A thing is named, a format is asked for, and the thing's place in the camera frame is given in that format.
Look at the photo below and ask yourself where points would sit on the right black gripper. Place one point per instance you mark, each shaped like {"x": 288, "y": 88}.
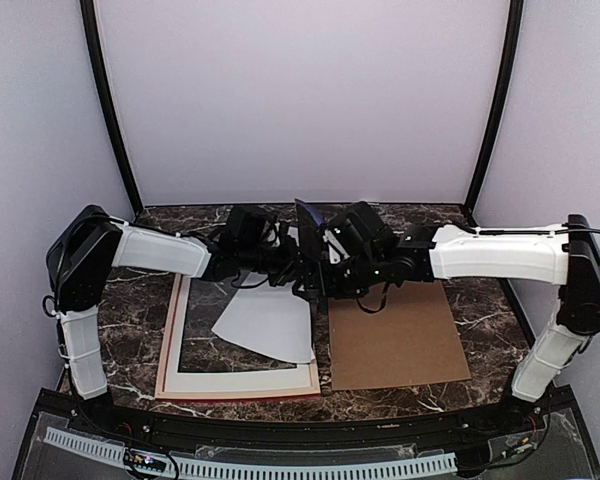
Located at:
{"x": 332, "y": 291}

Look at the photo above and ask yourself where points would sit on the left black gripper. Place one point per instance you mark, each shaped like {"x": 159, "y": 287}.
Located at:
{"x": 292, "y": 265}

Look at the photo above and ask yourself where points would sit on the sunset landscape photo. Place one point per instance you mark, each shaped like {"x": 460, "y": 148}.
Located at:
{"x": 271, "y": 321}

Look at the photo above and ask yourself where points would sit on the white mat board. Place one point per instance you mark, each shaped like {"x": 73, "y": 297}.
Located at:
{"x": 240, "y": 382}

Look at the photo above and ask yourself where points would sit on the brown backing board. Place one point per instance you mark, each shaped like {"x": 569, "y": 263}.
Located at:
{"x": 413, "y": 341}

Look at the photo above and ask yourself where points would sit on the wooden picture frame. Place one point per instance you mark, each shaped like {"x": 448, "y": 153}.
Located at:
{"x": 165, "y": 350}

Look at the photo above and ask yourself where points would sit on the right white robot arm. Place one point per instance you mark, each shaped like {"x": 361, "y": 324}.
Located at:
{"x": 366, "y": 252}

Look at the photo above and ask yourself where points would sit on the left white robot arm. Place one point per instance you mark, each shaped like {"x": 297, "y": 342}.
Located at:
{"x": 79, "y": 263}

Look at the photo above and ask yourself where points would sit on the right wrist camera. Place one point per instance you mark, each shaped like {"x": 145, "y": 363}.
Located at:
{"x": 359, "y": 228}

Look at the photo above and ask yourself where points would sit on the black front rail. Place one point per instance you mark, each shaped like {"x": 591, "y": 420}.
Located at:
{"x": 336, "y": 420}

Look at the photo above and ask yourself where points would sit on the white slotted cable duct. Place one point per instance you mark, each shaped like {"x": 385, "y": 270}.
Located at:
{"x": 241, "y": 463}

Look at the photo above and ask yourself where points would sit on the left black corner post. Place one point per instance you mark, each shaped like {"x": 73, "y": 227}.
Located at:
{"x": 106, "y": 101}

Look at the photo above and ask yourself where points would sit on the black corner post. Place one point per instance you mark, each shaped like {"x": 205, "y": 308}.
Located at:
{"x": 497, "y": 107}
{"x": 106, "y": 101}

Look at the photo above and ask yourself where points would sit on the right black corner post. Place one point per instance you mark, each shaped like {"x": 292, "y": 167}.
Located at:
{"x": 497, "y": 107}

